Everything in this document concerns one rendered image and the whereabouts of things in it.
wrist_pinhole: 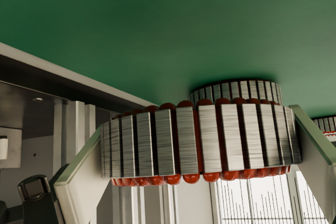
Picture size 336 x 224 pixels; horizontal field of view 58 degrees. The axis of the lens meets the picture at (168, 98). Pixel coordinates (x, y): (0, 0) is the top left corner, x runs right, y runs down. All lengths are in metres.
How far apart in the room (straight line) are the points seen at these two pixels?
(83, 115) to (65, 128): 0.02
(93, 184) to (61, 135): 0.15
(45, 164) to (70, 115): 0.26
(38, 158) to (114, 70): 0.32
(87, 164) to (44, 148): 0.40
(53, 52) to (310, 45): 0.20
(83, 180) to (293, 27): 0.17
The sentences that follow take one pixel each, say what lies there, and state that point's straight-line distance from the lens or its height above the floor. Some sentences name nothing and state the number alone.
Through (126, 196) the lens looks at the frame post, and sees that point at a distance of 0.39.
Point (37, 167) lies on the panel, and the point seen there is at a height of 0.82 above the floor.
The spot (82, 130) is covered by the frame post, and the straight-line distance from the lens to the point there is 0.31.
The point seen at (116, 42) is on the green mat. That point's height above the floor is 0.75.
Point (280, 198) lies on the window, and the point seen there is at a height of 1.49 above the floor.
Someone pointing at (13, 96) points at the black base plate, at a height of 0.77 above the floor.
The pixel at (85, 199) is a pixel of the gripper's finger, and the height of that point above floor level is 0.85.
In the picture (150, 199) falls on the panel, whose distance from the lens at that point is 0.44.
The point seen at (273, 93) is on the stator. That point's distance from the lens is 0.35.
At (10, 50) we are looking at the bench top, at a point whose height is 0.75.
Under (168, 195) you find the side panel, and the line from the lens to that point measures 0.44.
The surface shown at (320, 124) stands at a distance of 0.72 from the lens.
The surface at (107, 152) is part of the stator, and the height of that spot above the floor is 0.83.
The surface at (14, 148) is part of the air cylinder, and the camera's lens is 0.47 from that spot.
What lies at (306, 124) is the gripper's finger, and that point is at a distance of 0.17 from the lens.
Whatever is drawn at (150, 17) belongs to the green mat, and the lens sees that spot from 0.19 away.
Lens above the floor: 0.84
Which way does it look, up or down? 14 degrees down
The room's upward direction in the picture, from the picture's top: 176 degrees clockwise
